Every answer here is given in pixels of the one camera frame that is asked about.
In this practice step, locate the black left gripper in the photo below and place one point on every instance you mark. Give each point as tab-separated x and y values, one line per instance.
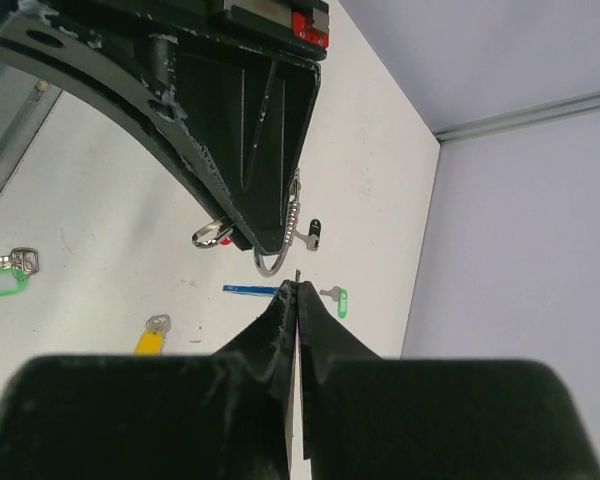
246	78

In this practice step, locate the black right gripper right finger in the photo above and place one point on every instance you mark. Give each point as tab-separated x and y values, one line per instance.
366	417

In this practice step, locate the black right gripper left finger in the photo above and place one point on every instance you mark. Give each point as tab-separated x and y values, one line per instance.
227	415

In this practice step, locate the blue key tag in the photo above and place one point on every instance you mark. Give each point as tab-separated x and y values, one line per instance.
259	291

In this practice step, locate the large metal keyring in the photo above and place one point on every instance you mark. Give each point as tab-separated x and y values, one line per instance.
211	235

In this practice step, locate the green key tag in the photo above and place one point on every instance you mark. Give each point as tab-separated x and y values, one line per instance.
12	281
342	303

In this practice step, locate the yellow key tag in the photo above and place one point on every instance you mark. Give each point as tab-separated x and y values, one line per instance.
150	343

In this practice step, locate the silver key on yellow tag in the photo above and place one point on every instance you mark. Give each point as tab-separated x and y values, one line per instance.
159	323

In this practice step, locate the silver key on green tag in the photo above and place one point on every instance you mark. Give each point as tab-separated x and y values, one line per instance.
333	293

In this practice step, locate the silver key on black tag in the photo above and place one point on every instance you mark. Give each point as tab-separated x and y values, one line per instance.
311	242

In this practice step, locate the black key tag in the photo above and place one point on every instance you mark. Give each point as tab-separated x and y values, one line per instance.
315	228

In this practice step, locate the silver key on front tag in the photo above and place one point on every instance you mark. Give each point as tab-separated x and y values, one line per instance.
23	259

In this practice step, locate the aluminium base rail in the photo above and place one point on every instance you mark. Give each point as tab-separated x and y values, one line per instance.
25	103

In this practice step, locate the aluminium frame right post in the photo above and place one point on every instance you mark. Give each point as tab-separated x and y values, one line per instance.
522	118

